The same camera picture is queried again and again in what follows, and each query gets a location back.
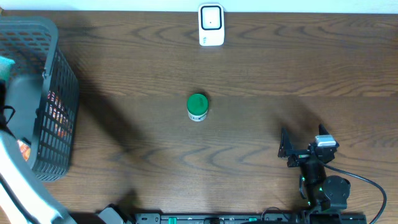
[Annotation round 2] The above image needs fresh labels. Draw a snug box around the green lid jar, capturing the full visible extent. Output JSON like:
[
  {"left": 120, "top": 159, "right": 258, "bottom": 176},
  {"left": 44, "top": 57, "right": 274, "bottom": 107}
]
[{"left": 187, "top": 93, "right": 209, "bottom": 122}]

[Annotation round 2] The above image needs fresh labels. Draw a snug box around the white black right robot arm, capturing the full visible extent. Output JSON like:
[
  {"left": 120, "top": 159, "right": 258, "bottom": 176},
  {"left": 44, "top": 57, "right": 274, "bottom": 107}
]
[{"left": 278, "top": 125, "right": 366, "bottom": 224}]

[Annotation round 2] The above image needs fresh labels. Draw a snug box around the white barcode scanner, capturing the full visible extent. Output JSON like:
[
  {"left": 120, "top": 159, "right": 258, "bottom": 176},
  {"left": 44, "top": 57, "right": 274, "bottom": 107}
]
[{"left": 198, "top": 3, "right": 225, "bottom": 47}]

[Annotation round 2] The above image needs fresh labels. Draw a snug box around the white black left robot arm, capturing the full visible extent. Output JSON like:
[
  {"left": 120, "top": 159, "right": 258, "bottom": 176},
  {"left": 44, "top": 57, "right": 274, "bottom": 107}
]
[{"left": 1, "top": 57, "right": 76, "bottom": 223}]

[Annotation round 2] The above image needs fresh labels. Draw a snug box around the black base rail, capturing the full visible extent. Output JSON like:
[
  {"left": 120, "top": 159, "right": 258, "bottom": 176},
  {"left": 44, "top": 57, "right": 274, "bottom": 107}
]
[{"left": 97, "top": 204, "right": 367, "bottom": 224}]

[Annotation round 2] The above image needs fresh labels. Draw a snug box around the dark grey plastic basket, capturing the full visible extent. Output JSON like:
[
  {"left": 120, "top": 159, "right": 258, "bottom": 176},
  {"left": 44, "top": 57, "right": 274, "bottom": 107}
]
[{"left": 1, "top": 16, "right": 79, "bottom": 182}]

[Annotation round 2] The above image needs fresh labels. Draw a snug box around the orange snack in basket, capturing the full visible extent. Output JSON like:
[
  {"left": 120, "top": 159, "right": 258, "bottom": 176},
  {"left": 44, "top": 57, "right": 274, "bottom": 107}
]
[{"left": 17, "top": 91, "right": 74, "bottom": 161}]

